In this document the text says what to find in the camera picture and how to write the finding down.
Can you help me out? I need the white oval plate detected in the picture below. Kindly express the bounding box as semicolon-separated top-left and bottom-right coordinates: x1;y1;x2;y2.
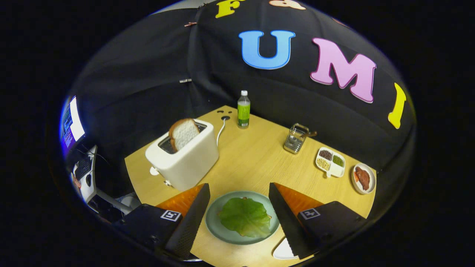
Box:
351;163;377;195

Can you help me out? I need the white toaster cable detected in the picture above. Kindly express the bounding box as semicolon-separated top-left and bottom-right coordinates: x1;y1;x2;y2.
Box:
216;116;230;147

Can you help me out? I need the toasted bread slice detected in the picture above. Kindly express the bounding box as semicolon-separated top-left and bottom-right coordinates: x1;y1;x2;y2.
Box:
168;118;200;152

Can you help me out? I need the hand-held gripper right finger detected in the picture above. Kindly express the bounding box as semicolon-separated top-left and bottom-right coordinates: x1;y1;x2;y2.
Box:
269;182;368;260

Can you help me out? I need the white side desk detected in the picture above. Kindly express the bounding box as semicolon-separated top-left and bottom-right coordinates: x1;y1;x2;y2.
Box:
72;145;134;215

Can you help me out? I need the computer monitor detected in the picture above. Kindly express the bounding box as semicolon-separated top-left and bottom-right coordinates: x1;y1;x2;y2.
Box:
59;96;86;149

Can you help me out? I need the black backdrop cloth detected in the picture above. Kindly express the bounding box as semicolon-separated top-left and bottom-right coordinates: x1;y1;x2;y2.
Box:
70;0;417;219

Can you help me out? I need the green label drink bottle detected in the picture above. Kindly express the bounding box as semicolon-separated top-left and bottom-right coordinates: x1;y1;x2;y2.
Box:
237;90;251;129

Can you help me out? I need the cooked meat slice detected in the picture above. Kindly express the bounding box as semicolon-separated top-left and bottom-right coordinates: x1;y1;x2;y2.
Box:
354;166;371;191

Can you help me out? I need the metal utensil holder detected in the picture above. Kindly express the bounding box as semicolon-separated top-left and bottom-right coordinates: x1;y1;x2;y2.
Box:
284;123;309;154

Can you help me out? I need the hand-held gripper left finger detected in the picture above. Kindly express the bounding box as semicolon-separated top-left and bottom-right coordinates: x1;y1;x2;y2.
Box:
113;183;211;260

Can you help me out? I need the white toaster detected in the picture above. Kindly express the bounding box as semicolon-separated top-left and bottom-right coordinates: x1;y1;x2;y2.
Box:
145;119;219;192

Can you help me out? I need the black keyboard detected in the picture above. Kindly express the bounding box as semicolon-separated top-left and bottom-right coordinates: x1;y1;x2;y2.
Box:
74;158;92;181

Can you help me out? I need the white divided bean dish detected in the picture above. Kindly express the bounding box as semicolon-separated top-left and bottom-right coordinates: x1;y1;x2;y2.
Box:
315;147;346;178

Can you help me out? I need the pale green round plate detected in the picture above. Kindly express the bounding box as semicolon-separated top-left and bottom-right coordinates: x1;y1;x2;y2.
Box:
205;191;280;245

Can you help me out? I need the green lettuce leaf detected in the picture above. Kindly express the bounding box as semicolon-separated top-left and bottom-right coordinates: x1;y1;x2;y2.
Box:
218;197;272;238

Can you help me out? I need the small white plate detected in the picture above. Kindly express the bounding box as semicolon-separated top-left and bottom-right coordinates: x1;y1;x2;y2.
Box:
273;237;299;260

